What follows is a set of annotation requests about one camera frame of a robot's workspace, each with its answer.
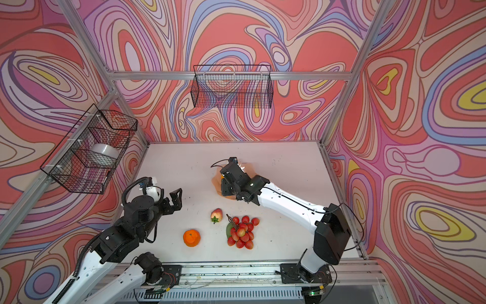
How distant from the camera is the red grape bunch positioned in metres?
0.79

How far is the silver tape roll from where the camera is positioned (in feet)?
2.35

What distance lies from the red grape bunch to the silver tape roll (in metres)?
0.51
